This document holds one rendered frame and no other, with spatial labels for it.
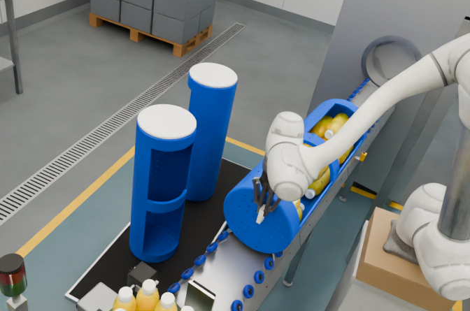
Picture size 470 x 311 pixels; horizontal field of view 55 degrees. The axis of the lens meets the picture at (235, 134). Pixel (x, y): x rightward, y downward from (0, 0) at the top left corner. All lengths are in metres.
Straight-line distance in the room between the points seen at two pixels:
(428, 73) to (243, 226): 0.84
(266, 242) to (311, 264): 1.41
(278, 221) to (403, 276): 0.46
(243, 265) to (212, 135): 1.14
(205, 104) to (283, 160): 1.39
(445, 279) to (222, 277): 0.73
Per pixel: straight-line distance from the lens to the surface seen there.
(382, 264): 1.70
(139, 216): 2.44
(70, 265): 2.87
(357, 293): 1.83
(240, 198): 1.63
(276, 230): 1.63
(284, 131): 1.31
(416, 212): 1.63
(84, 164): 3.49
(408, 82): 1.31
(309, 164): 1.21
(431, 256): 1.50
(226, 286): 1.66
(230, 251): 1.76
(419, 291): 1.73
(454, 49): 1.30
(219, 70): 2.66
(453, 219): 1.42
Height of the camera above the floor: 2.26
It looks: 35 degrees down
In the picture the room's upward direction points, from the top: 12 degrees clockwise
